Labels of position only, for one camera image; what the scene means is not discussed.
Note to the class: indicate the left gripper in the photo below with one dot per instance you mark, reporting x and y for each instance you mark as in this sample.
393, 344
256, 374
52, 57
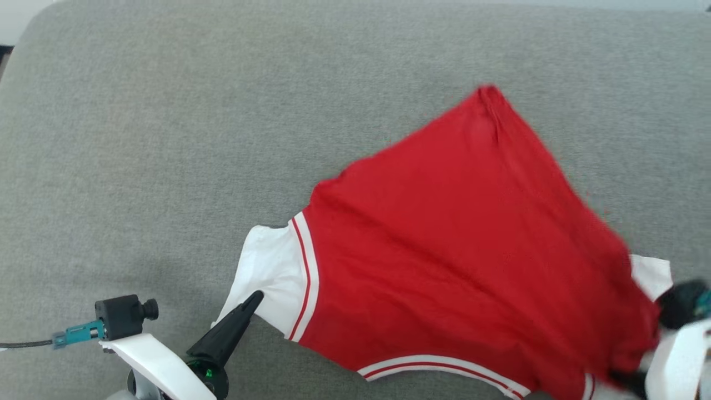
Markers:
214, 378

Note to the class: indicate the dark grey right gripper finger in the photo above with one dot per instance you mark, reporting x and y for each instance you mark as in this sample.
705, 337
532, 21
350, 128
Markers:
627, 380

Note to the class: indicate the red and white shirt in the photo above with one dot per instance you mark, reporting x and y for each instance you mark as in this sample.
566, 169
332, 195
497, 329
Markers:
455, 250

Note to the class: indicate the grey fabric sofa cushion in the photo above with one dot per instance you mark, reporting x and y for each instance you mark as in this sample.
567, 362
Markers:
166, 139

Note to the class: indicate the black skirting strip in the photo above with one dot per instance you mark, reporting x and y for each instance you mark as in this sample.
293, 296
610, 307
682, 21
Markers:
4, 55

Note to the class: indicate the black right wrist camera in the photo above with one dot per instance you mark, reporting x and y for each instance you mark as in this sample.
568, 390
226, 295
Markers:
680, 303

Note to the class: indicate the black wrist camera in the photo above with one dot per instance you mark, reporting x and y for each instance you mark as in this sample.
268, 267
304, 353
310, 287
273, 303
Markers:
680, 303
119, 315

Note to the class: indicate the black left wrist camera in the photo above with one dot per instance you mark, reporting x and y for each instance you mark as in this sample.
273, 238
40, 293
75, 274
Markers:
119, 315

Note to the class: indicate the teal left camera connector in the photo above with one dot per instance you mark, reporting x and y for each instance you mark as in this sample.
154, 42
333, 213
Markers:
80, 333

